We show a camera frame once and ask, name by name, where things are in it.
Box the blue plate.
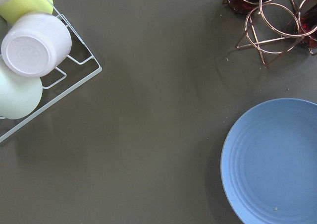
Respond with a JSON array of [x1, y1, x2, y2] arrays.
[[220, 98, 317, 224]]

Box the white plastic cup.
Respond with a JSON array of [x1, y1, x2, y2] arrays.
[[1, 12, 72, 77]]

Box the pale green plastic cup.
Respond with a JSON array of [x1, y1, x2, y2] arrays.
[[0, 59, 43, 119]]

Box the yellow-green plastic cup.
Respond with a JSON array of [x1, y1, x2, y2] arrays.
[[0, 0, 53, 25]]

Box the white wire dish rack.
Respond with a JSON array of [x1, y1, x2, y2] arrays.
[[0, 0, 102, 140]]

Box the copper wire bottle rack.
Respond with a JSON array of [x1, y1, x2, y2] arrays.
[[222, 0, 317, 67]]

